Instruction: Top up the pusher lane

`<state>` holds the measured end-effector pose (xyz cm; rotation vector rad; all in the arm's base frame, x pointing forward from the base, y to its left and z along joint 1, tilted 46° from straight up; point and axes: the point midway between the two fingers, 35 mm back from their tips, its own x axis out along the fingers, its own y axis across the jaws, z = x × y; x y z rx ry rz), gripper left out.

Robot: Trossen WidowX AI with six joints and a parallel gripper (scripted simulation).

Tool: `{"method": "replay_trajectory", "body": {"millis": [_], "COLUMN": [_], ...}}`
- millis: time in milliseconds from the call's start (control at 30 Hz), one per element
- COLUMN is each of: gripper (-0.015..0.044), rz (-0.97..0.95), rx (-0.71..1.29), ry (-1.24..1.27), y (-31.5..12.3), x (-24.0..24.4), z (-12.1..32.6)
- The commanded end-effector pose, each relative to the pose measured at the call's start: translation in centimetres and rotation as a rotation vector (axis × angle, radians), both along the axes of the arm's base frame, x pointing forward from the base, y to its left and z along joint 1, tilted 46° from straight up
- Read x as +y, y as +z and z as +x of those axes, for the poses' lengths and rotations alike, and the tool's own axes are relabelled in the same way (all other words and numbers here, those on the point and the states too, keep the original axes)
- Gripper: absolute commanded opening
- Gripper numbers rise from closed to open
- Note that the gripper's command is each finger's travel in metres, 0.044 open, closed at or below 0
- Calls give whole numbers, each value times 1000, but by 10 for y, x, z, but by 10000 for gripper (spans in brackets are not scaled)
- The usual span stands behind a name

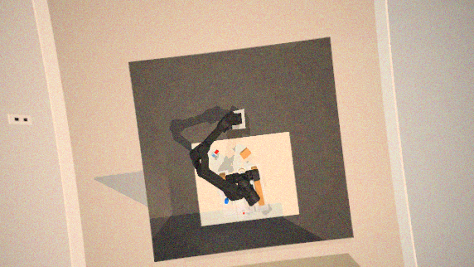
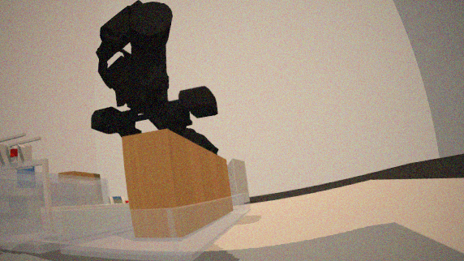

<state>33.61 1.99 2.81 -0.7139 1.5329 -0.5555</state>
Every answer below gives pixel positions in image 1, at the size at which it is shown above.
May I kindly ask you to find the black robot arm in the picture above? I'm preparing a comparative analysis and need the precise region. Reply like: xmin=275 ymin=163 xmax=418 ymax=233
xmin=189 ymin=111 xmax=260 ymax=206

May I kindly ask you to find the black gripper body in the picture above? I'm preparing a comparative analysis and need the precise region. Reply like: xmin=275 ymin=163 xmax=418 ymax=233
xmin=225 ymin=168 xmax=260 ymax=184

